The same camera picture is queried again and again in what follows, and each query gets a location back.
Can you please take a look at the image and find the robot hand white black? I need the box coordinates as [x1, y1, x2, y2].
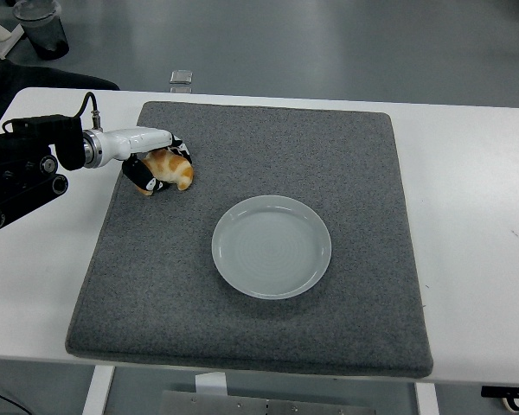
[97, 126, 195, 195]

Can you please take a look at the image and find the croissant bread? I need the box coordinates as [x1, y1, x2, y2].
[140, 149, 195, 198]

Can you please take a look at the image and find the grey round plate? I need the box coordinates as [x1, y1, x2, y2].
[211, 195, 333, 301]

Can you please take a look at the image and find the grey metal plate with screws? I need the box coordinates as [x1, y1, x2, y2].
[160, 390, 375, 415]

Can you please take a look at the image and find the person's leg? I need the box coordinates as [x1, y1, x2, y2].
[0, 58, 121, 146]

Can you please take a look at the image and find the grey felt mat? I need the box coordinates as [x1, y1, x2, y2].
[64, 100, 434, 381]

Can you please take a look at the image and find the clear plastic cup dark drink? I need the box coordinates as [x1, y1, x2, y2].
[12, 0, 70, 61]

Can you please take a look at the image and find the white flat board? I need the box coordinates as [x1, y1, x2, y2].
[0, 21, 26, 68]

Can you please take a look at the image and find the white table leg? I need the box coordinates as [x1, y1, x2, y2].
[81, 365, 116, 415]
[414, 382, 439, 415]

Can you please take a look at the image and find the black bar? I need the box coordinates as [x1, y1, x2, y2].
[480, 385, 519, 399]

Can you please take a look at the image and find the black floor cable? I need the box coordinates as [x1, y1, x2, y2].
[0, 386, 27, 415]

